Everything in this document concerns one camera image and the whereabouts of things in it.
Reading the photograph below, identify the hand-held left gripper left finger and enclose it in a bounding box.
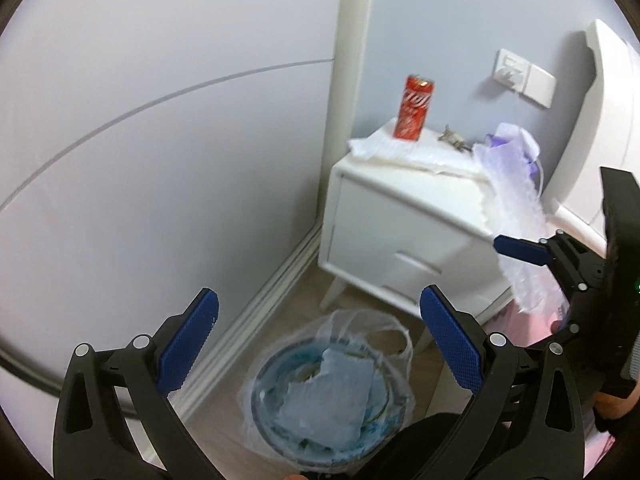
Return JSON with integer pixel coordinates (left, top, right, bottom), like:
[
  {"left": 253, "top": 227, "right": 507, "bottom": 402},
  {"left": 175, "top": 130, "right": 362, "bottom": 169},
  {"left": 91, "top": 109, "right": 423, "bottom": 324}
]
[{"left": 54, "top": 287, "right": 221, "bottom": 480}]

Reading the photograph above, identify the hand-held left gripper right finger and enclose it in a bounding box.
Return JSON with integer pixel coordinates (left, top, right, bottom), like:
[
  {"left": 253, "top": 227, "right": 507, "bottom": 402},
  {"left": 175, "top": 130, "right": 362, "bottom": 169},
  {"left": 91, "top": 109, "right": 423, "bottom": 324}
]
[{"left": 419, "top": 284, "right": 586, "bottom": 480}]

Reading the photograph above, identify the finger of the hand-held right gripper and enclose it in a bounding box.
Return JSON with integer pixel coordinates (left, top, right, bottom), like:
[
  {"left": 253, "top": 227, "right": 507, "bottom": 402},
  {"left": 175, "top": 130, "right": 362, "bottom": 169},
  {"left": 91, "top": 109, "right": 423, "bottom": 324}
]
[
  {"left": 530, "top": 290, "right": 608, "bottom": 361},
  {"left": 492, "top": 230, "right": 608, "bottom": 293}
]

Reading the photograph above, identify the bin with plastic liner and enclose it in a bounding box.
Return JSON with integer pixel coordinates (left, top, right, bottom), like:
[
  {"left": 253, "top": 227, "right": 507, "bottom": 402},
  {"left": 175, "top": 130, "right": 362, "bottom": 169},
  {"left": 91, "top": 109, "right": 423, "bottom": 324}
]
[{"left": 240, "top": 309, "right": 416, "bottom": 476}]

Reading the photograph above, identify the blue trash bin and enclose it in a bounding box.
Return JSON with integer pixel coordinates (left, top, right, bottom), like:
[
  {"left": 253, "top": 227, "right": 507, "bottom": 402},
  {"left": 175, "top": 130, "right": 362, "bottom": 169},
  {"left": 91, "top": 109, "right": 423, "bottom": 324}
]
[{"left": 250, "top": 335, "right": 411, "bottom": 471}]

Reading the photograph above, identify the clear plastic bag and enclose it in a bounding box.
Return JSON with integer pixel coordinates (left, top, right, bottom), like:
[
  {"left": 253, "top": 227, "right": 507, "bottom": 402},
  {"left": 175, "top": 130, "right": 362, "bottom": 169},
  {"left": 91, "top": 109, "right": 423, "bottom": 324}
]
[{"left": 347, "top": 132, "right": 488, "bottom": 178}]

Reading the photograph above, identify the red soda can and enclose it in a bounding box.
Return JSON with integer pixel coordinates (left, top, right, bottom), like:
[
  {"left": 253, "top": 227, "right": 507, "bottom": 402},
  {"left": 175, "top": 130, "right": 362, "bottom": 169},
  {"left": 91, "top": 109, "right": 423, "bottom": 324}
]
[{"left": 393, "top": 74, "right": 435, "bottom": 142}]

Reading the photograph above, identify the person's right hand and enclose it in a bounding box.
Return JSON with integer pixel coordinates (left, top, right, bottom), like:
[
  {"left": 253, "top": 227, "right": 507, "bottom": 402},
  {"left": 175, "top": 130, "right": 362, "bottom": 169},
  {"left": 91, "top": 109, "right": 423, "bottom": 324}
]
[{"left": 592, "top": 385, "right": 640, "bottom": 433}]

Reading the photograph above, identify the white baseboard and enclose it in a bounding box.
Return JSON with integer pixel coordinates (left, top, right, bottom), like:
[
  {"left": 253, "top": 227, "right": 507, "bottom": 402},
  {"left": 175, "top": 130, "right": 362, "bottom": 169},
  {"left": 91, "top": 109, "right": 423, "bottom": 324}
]
[{"left": 140, "top": 225, "right": 326, "bottom": 461}]

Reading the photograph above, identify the metal key bunch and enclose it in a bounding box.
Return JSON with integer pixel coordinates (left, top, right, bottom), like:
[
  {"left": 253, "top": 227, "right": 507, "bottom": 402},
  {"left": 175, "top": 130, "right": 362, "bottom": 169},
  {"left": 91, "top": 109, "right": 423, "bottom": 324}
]
[{"left": 437, "top": 125, "right": 473, "bottom": 153}]

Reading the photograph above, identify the white nightstand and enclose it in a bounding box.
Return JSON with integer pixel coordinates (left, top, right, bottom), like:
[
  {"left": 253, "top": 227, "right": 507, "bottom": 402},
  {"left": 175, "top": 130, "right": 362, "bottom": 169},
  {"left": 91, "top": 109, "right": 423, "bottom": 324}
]
[{"left": 319, "top": 119, "right": 546, "bottom": 351}]

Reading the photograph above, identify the white bed headboard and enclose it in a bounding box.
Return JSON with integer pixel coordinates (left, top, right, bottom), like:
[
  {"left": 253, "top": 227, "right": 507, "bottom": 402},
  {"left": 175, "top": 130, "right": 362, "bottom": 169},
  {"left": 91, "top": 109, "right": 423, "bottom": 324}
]
[{"left": 542, "top": 19, "right": 640, "bottom": 256}]

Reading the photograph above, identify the white paper sheet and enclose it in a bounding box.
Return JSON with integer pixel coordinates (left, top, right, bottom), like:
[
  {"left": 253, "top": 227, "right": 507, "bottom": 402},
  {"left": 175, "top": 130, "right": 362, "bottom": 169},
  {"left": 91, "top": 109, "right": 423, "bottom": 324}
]
[{"left": 277, "top": 349, "right": 376, "bottom": 448}]

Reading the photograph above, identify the white wall switch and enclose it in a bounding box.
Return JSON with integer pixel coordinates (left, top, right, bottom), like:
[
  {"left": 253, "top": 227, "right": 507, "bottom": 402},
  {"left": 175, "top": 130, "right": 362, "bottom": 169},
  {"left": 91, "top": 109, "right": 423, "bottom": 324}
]
[{"left": 522, "top": 64, "right": 557, "bottom": 109}]

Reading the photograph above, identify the white wall socket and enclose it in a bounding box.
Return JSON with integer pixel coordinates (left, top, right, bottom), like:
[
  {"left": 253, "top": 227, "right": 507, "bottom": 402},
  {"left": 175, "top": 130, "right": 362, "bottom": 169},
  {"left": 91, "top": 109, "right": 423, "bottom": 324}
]
[{"left": 492, "top": 49, "right": 531, "bottom": 95}]

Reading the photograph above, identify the cream vertical trim post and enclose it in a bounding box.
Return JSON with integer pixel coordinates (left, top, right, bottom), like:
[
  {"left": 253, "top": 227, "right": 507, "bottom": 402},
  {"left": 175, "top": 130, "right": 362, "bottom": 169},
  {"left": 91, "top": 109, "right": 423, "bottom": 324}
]
[{"left": 327, "top": 0, "right": 376, "bottom": 231}]

